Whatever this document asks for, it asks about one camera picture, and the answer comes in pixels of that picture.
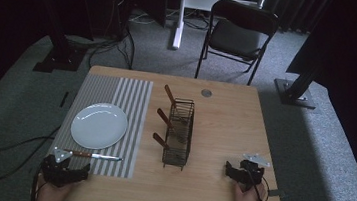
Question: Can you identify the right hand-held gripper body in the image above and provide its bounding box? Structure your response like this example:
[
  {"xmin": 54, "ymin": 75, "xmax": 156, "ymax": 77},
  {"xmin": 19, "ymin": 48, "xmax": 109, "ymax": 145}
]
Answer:
[{"xmin": 236, "ymin": 150, "xmax": 273, "ymax": 194}]

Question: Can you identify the black folding chair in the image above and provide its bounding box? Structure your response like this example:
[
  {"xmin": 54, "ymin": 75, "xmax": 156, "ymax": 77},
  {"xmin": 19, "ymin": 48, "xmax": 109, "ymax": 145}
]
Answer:
[{"xmin": 194, "ymin": 0, "xmax": 282, "ymax": 89}]

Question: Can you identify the small black floor strip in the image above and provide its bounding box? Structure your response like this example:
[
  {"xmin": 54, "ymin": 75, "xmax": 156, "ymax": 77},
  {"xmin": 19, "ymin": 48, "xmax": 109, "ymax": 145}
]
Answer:
[{"xmin": 58, "ymin": 90, "xmax": 70, "ymax": 110}]

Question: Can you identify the white round plate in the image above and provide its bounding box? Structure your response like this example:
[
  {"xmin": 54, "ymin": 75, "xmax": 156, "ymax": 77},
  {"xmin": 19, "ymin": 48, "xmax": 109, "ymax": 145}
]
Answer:
[{"xmin": 68, "ymin": 99, "xmax": 132, "ymax": 154}]

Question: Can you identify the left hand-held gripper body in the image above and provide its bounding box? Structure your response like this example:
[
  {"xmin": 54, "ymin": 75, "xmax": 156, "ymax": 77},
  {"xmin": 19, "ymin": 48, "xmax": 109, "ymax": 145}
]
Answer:
[{"xmin": 38, "ymin": 145, "xmax": 79, "ymax": 190}]

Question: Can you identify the grey striped placemat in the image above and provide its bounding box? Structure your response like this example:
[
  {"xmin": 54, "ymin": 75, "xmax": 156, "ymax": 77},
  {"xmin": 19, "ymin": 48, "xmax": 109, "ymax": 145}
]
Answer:
[{"xmin": 45, "ymin": 70, "xmax": 154, "ymax": 181}]

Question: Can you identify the round grey table grommet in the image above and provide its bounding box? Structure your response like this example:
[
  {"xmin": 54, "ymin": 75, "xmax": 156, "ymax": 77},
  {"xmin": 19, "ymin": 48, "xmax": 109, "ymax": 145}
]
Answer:
[{"xmin": 200, "ymin": 88, "xmax": 214, "ymax": 99}]

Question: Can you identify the person's left hand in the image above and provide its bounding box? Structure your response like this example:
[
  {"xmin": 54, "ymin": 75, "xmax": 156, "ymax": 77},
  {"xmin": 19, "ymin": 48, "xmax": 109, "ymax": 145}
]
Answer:
[{"xmin": 34, "ymin": 172, "xmax": 76, "ymax": 201}]

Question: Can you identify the wooden-handled table knife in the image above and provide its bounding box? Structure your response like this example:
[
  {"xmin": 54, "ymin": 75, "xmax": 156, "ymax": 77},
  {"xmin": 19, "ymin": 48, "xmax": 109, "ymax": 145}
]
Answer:
[{"xmin": 61, "ymin": 148, "xmax": 124, "ymax": 163}]

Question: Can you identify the black wire cutlery rack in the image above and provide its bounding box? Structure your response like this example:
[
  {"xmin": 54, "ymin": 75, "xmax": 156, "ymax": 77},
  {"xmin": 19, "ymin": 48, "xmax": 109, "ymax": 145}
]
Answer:
[{"xmin": 160, "ymin": 96, "xmax": 198, "ymax": 172}]

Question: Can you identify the black metal stand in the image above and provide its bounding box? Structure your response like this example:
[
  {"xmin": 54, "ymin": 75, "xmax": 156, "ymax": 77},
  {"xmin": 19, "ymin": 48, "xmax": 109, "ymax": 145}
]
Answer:
[
  {"xmin": 18, "ymin": 0, "xmax": 94, "ymax": 78},
  {"xmin": 270, "ymin": 54, "xmax": 323, "ymax": 111}
]

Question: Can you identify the wooden-handled utensil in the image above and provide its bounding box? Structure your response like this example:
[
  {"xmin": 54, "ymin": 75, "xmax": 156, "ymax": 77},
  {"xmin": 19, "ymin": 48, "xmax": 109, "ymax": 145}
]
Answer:
[
  {"xmin": 160, "ymin": 84, "xmax": 196, "ymax": 127},
  {"xmin": 150, "ymin": 131, "xmax": 185, "ymax": 159},
  {"xmin": 153, "ymin": 107, "xmax": 191, "ymax": 145}
]

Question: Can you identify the bundle of floor cables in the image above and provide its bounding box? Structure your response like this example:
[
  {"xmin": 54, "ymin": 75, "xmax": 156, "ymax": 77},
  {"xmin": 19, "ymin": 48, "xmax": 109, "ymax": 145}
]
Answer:
[{"xmin": 63, "ymin": 0, "xmax": 177, "ymax": 75}]

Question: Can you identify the small grey tag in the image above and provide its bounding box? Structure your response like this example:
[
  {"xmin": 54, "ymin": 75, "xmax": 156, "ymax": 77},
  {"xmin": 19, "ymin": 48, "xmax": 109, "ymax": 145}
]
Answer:
[{"xmin": 268, "ymin": 187, "xmax": 288, "ymax": 199}]

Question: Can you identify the black floor cable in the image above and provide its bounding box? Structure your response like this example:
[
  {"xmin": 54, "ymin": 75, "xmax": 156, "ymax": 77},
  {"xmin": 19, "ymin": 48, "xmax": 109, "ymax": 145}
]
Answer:
[{"xmin": 0, "ymin": 117, "xmax": 61, "ymax": 190}]

